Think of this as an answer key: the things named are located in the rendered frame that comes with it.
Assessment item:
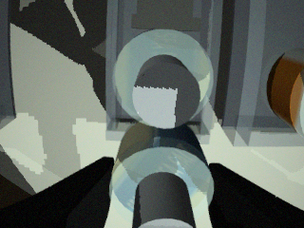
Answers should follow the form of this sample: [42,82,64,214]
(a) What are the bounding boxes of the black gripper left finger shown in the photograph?
[0,157,115,228]

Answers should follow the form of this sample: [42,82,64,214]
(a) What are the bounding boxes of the tan wooden block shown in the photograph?
[0,175,31,209]

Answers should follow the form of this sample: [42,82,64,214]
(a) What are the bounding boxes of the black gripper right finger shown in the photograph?
[208,162,304,228]

